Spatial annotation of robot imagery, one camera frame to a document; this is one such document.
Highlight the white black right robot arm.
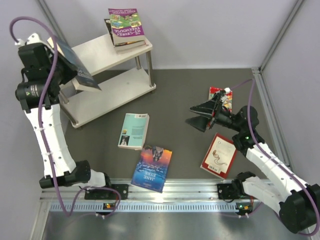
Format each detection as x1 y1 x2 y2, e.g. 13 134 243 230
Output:
185 90 320 235

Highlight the red Edward Tulane book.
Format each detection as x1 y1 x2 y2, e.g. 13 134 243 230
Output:
200 133 237 179

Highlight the black treehouse book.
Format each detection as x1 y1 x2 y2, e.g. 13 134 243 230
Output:
104 19 116 47

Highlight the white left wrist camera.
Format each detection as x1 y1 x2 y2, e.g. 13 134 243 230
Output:
14 33 43 47

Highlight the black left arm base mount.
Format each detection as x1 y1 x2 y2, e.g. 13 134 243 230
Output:
84 183 129 200

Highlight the red treehouse book on table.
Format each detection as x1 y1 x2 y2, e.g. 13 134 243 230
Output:
208 86 233 112

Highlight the light teal paperback book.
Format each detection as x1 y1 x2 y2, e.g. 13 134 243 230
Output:
117 113 150 150

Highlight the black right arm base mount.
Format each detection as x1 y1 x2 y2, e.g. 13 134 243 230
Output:
217 183 250 203

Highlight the white two-tier shelf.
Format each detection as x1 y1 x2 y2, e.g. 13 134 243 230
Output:
60 34 157 129

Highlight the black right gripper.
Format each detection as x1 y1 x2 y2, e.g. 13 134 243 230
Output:
186 92 243 133

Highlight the purple storey treehouse book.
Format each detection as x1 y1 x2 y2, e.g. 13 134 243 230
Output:
108 8 146 45

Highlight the aluminium front rail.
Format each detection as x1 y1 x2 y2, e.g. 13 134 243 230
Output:
39 177 283 213

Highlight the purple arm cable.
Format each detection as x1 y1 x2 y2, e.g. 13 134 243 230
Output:
9 16 122 218
229 78 320 237

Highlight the red storey treehouse book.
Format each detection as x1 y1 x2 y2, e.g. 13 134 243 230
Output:
114 40 146 53

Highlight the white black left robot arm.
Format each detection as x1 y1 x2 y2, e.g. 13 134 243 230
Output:
15 42 113 199

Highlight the dark blue Nineteen Eighty-Four book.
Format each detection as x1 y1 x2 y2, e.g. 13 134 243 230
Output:
50 36 101 93

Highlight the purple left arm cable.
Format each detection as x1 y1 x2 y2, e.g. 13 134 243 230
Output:
9 16 122 218

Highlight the blue Jane Eyre book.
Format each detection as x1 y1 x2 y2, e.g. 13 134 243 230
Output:
131 145 173 193

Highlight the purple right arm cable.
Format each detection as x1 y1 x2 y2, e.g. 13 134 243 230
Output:
229 78 320 237

